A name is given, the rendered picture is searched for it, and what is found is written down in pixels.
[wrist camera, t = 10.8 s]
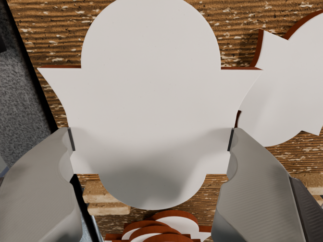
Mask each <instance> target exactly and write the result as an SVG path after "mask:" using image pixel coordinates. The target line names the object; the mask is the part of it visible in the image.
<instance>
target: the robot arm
mask: <svg viewBox="0 0 323 242"><path fill-rule="evenodd" d="M73 151H75V143H74V139H73V135H72V130H71V128H70V127H61V128H59V129H58V130H57V131H55V132H54V133H52V134H51V135H50V136H48V137H47V138H46V139H44V140H43V141H41V142H40V143H39V144H37V145H36V146H35V147H33V148H32V149H30V150H29V151H28V152H27V153H25V154H24V155H23V156H22V157H21V158H20V159H19V160H18V161H17V162H16V163H15V164H14V165H13V166H12V167H11V168H10V169H9V170H8V171H7V172H6V174H5V175H4V176H3V177H1V178H0V242H80V240H81V238H82V235H83V229H82V221H81V214H80V210H79V206H78V203H77V199H76V196H75V192H74V188H73V186H72V184H71V183H69V182H70V180H71V178H72V177H73V175H74V171H73V168H72V164H71V161H70V156H71V155H72V153H73ZM227 151H229V152H230V159H229V163H228V168H227V172H226V175H227V177H228V179H229V180H228V181H227V182H225V183H223V184H222V185H221V188H220V192H219V196H218V201H217V205H216V210H215V214H214V219H213V224H212V229H211V237H212V240H213V241H214V242H323V209H322V208H321V206H320V205H319V204H318V202H317V201H316V200H315V199H314V197H313V196H312V195H311V193H310V192H309V191H308V189H307V188H306V187H305V185H304V184H303V183H302V182H301V180H300V179H297V178H293V177H291V176H290V174H289V173H288V172H287V170H286V169H285V168H284V166H283V165H282V164H281V163H280V162H279V161H278V160H277V159H276V158H275V157H274V156H273V155H272V154H271V153H270V152H269V151H268V150H267V149H266V148H265V147H263V146H262V145H261V144H260V143H259V142H257V141H256V140H255V139H254V138H253V137H251V136H250V135H249V134H248V133H247V132H245V131H244V130H243V129H241V128H232V130H231V134H230V139H229V144H228V149H227Z"/></svg>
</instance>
